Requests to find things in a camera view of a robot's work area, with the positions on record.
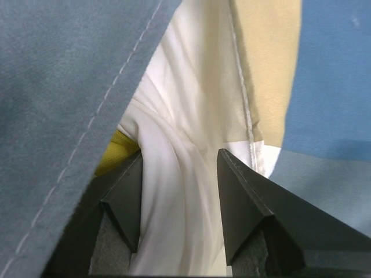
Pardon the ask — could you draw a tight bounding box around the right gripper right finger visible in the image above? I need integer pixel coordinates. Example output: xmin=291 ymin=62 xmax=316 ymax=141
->
xmin=217 ymin=149 xmax=370 ymax=275

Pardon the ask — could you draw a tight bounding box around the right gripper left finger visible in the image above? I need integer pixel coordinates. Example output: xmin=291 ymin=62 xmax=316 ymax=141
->
xmin=43 ymin=152 xmax=143 ymax=275

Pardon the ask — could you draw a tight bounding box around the white pillow yellow edge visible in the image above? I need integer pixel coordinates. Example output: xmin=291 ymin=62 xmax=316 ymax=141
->
xmin=94 ymin=0 xmax=256 ymax=276

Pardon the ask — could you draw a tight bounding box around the beige blue patchwork pillowcase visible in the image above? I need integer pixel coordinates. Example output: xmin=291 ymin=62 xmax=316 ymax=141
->
xmin=1 ymin=1 xmax=370 ymax=277

